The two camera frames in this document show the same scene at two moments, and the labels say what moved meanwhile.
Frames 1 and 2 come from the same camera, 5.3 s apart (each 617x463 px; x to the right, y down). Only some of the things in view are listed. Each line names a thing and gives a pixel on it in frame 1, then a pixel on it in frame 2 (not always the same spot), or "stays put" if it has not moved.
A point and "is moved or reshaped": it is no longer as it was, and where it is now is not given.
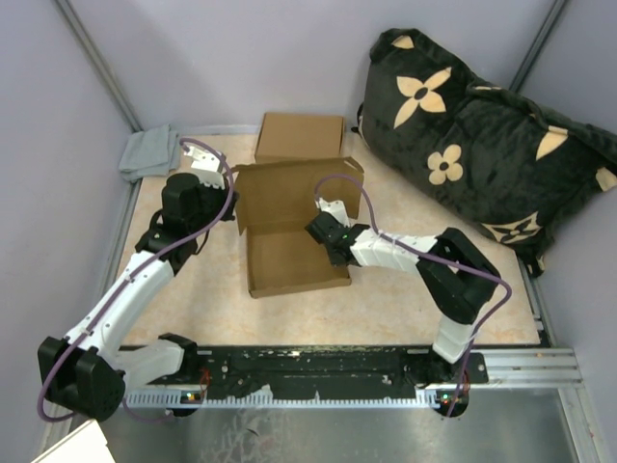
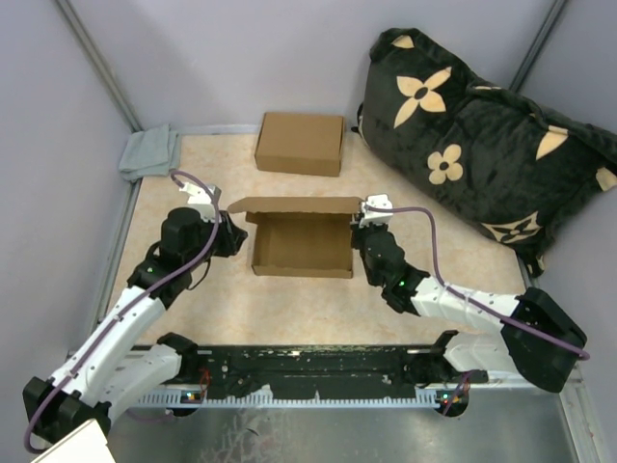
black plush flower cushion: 494,160 stays put
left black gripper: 222,193 to 231,235
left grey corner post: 100,66 stays put
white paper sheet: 85,445 stays put
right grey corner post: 537,45 stays put
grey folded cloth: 153,151 stays put
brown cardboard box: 275,202 is moved or reshaped
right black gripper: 332,260 to 357,231
